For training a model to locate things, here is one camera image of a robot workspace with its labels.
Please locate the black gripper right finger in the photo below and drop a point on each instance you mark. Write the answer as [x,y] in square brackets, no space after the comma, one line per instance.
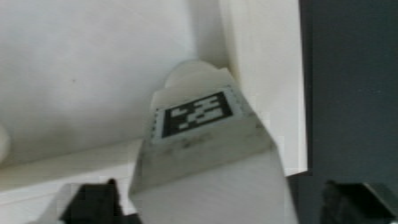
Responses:
[359,203]

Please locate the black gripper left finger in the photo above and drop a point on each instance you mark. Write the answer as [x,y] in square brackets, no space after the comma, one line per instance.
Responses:
[86,204]

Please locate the white table leg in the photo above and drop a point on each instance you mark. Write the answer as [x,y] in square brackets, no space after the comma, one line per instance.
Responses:
[208,177]

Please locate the white square tabletop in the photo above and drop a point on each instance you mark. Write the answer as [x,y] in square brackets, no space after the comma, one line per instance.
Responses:
[89,51]

